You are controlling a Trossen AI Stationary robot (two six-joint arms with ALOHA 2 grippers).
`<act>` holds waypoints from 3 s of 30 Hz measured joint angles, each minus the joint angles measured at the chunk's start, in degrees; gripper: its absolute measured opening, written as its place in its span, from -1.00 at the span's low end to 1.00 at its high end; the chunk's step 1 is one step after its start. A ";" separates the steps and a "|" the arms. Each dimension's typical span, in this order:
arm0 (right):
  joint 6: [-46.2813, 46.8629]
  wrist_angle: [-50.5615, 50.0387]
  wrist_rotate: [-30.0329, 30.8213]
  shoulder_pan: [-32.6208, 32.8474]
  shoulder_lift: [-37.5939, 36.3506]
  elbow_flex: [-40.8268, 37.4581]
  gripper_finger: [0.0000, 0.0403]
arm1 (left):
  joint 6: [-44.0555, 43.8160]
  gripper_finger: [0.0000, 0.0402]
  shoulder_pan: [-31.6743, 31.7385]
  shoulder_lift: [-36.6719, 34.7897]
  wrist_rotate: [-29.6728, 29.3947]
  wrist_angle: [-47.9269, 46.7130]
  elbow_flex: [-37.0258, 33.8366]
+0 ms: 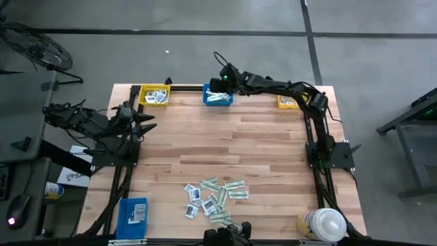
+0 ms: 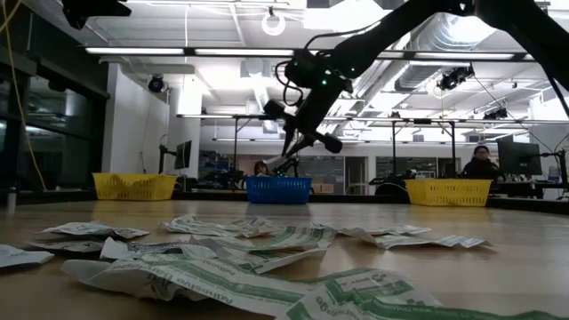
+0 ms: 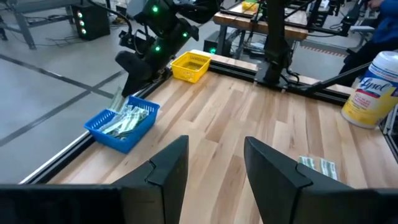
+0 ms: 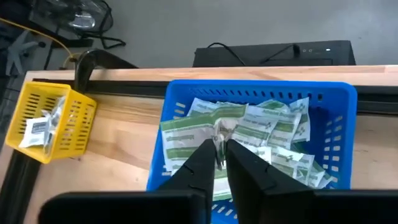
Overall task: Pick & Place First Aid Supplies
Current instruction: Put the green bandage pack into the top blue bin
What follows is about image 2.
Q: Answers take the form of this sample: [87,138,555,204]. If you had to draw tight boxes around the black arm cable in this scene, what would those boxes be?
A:
[274,59,306,108]

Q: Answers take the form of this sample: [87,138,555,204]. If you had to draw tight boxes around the silver ceiling duct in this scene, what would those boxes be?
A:
[350,12,499,104]

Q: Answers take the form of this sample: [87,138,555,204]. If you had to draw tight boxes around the black office chair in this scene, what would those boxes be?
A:
[374,182,408,197]

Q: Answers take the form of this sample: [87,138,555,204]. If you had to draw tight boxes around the yellow plastic basket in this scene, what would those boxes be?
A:
[92,172,180,202]
[404,178,493,208]

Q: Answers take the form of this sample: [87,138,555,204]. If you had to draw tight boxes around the white dark-print wipe packet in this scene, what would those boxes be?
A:
[337,224,432,237]
[25,238,107,254]
[38,220,151,240]
[98,236,218,262]
[0,243,55,268]

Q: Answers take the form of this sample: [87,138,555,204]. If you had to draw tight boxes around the black metal rig frame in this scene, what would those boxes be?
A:
[230,114,459,184]

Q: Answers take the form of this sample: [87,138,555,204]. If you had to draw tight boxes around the yellow hanging cable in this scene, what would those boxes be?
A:
[0,0,48,192]

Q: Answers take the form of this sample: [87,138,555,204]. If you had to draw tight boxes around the black wall monitor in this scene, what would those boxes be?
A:
[173,140,193,171]

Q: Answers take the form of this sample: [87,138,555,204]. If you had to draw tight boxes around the black hanging dome camera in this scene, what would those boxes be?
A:
[147,74,166,94]

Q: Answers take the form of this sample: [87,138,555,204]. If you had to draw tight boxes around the long ceiling light rail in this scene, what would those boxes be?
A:
[83,45,537,63]

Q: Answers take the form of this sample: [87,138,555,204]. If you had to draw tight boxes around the small grey cylinder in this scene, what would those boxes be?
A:
[4,186,19,212]

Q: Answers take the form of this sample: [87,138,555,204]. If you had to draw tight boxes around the white ring ceiling light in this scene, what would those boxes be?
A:
[260,11,287,37]

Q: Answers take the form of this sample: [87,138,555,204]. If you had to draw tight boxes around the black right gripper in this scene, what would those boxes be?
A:
[262,83,345,160]

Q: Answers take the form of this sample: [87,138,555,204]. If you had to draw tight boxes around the black computer monitor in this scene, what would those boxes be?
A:
[496,140,543,177]

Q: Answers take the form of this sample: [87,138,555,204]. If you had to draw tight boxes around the brown cardboard box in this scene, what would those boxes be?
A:
[312,177,335,195]

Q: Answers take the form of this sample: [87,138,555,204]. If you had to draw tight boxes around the black glass partition frame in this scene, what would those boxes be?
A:
[0,44,111,192]

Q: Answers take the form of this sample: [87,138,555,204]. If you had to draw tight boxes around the blue plastic basket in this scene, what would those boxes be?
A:
[244,175,314,206]

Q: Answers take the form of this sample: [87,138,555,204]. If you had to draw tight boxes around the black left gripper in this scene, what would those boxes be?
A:
[60,0,132,31]

